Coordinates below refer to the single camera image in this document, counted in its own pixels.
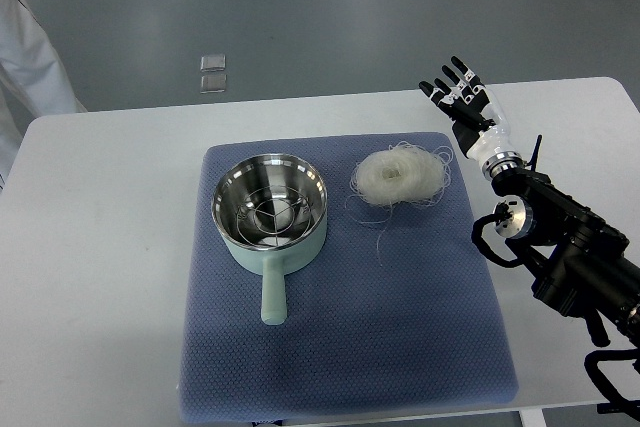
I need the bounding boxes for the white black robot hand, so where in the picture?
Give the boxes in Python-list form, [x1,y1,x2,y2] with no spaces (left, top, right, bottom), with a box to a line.
[419,56,525,180]

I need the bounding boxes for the white vermicelli nest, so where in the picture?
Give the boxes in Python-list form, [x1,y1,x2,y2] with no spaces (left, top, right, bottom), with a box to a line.
[343,141,455,265]

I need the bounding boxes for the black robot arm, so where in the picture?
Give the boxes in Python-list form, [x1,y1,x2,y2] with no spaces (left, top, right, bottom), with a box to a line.
[471,148,639,419]

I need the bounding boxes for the mint green steel pot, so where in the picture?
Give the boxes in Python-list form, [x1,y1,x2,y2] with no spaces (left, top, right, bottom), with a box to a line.
[211,153,328,326]

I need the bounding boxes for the blue textured mat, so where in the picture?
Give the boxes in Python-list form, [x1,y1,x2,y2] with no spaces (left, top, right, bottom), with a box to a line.
[179,132,518,423]

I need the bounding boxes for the upper metal floor plate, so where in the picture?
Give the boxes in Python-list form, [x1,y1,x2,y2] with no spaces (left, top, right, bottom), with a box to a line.
[200,53,226,72]

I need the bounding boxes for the person in white coat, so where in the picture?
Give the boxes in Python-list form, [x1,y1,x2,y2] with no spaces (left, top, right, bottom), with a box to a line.
[0,0,89,193]

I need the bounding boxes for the wire steaming rack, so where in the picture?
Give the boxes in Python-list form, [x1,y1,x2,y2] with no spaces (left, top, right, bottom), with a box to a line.
[233,194,314,248]

